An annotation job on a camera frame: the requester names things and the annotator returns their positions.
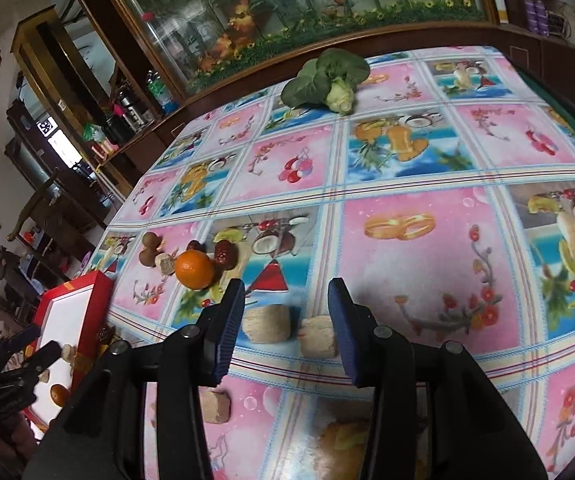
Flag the red date right of mandarin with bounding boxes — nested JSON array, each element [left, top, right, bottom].
[[187, 240, 206, 252]]

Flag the dark red date near box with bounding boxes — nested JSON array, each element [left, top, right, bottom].
[[97, 325, 115, 346]]

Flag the red date of mandarin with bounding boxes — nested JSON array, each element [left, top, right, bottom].
[[214, 240, 239, 271], [187, 240, 206, 252]]

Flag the beige walnut near gripper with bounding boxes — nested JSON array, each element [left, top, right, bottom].
[[61, 344, 77, 365]]

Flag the brown longan left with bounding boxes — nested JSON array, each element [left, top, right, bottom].
[[142, 231, 163, 250]]

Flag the green leafy vegetable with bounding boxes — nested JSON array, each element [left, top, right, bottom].
[[281, 48, 370, 115]]

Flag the colourful fruit print tablecloth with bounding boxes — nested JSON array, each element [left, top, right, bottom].
[[88, 46, 575, 479]]

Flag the green label water bottle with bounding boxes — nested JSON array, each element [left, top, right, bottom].
[[146, 70, 178, 115]]

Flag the black thermos flask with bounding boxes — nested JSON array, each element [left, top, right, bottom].
[[117, 89, 146, 132]]

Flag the red date left of mandarin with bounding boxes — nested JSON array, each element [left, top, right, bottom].
[[214, 240, 239, 271]]

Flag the brown longan right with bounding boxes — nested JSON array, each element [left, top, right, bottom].
[[138, 247, 160, 268]]

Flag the red white shallow box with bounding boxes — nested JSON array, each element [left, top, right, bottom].
[[24, 271, 114, 432]]

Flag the orange mandarin in box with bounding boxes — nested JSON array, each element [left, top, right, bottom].
[[50, 384, 71, 408]]

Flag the wooden chair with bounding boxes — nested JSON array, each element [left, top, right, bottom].
[[7, 169, 109, 262]]

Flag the purple spray bottles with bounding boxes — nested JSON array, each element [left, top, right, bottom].
[[524, 0, 550, 37]]

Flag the beige walnut piece centre left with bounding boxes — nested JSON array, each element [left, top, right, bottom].
[[154, 252, 176, 276]]

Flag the brown longan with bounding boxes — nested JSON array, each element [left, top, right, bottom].
[[138, 247, 160, 268], [142, 231, 163, 250]]

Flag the orange mandarin on table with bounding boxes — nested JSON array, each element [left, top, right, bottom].
[[175, 249, 216, 290]]

